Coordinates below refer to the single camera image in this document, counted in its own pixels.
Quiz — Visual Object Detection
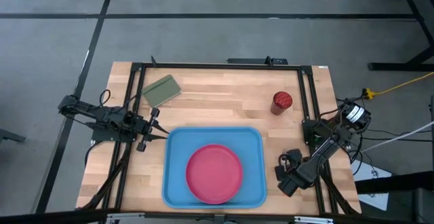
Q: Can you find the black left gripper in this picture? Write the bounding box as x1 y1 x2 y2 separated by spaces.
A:
135 107 170 151

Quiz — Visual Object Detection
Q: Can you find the red cup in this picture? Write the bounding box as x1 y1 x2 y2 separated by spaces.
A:
270 91 294 116

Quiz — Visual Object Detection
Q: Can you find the red plate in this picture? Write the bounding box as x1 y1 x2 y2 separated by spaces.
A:
185 144 243 205

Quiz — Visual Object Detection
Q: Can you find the blue plastic tray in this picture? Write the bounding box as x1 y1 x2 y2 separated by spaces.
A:
161 126 268 210

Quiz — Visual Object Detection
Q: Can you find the green notebook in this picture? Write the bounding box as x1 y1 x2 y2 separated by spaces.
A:
141 74 182 107

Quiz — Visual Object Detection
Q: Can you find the white paper sheet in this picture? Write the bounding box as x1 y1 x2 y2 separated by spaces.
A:
351 159 393 211

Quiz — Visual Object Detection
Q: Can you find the black beam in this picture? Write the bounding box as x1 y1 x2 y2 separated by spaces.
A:
354 170 434 195

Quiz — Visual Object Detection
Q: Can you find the black table leg stand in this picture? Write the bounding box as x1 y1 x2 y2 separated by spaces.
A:
338 0 434 72

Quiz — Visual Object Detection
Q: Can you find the grey floor foot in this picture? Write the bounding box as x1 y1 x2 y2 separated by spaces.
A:
0 128 26 144

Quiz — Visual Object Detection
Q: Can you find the silver metal bracket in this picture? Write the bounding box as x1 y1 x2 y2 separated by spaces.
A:
106 212 145 224
294 216 335 224

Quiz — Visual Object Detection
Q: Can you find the black metal table frame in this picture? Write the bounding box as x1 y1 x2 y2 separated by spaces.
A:
81 60 360 218

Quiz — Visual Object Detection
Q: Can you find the yellow cable with plug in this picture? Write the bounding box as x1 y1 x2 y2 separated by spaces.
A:
364 71 434 100

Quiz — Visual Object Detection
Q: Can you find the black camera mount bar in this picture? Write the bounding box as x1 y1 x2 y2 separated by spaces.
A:
226 56 289 66

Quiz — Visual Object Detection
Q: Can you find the white cable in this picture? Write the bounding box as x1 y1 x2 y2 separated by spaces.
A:
364 120 434 152

